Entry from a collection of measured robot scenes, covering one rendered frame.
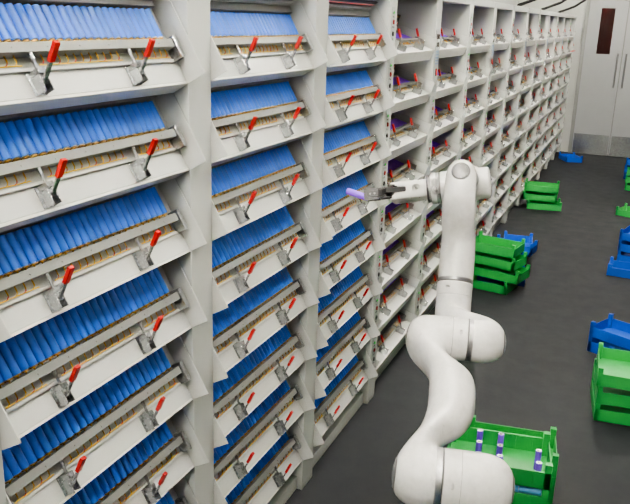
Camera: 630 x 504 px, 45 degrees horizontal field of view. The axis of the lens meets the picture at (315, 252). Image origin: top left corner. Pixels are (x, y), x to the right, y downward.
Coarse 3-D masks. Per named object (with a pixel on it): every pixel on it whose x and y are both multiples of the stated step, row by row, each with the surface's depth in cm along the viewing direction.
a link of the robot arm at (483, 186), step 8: (480, 168) 200; (488, 168) 200; (440, 176) 201; (480, 176) 198; (488, 176) 198; (440, 184) 200; (480, 184) 198; (488, 184) 198; (440, 192) 201; (480, 192) 199; (488, 192) 199
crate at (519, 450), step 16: (496, 432) 240; (544, 432) 235; (464, 448) 239; (496, 448) 240; (512, 448) 240; (528, 448) 239; (544, 448) 236; (512, 464) 231; (528, 464) 232; (544, 464) 232; (528, 480) 220; (544, 480) 219
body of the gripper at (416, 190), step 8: (392, 184) 203; (400, 184) 202; (408, 184) 202; (416, 184) 202; (424, 184) 201; (400, 192) 202; (408, 192) 201; (416, 192) 201; (424, 192) 201; (392, 200) 203; (400, 200) 204; (408, 200) 205; (416, 200) 206
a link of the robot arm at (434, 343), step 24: (408, 336) 177; (432, 336) 174; (456, 336) 175; (432, 360) 170; (432, 384) 166; (456, 384) 162; (432, 408) 159; (456, 408) 158; (432, 432) 153; (456, 432) 158; (408, 456) 148; (432, 456) 147; (408, 480) 146; (432, 480) 145
